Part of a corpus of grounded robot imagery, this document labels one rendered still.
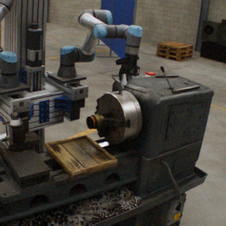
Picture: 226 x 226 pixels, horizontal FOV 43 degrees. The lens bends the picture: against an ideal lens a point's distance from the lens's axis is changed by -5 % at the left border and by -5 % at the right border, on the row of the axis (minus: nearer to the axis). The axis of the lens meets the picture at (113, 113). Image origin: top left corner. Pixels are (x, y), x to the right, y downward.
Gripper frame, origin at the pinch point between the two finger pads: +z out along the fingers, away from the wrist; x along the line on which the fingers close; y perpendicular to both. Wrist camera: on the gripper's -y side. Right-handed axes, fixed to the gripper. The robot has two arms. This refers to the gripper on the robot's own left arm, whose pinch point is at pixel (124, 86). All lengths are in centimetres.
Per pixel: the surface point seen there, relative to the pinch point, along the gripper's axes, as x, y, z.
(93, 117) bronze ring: -16.5, -1.5, 18.8
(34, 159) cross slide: -55, 9, 33
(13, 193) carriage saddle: -71, 26, 38
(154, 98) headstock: 14.9, 10.5, 4.6
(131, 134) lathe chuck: 2.4, 11.7, 25.8
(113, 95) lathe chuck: -4.2, -3.0, 6.6
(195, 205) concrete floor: 103, 6, 129
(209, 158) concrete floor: 185, -54, 134
